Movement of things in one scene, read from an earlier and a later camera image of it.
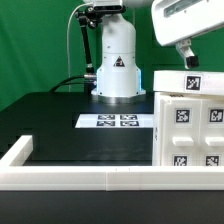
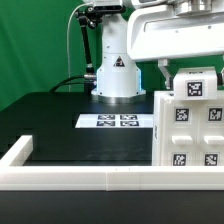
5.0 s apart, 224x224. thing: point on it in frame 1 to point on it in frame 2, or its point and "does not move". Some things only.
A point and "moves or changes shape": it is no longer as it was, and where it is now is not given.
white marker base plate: (115, 121) does not move
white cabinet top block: (189, 81) moves or changes shape
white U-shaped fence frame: (104, 177) does not move
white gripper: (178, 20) to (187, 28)
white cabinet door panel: (212, 133) does not move
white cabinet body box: (187, 130) does not move
